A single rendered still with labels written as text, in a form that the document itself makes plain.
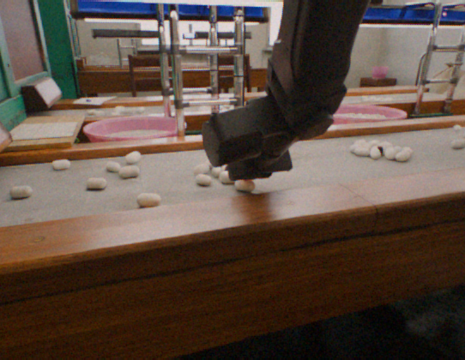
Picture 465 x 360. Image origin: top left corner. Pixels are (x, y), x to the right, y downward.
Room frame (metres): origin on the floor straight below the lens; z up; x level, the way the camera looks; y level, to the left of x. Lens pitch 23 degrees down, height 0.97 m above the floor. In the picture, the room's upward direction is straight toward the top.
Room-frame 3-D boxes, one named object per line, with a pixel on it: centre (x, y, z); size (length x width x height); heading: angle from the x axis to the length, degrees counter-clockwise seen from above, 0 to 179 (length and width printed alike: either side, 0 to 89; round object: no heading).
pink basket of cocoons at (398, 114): (1.12, -0.43, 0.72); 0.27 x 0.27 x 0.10
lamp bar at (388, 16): (1.51, -0.75, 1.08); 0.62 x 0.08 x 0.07; 107
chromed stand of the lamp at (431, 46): (1.44, -0.77, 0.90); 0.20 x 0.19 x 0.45; 107
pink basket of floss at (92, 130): (0.90, 0.26, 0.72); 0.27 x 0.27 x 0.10
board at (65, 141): (0.84, 0.47, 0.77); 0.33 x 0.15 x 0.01; 17
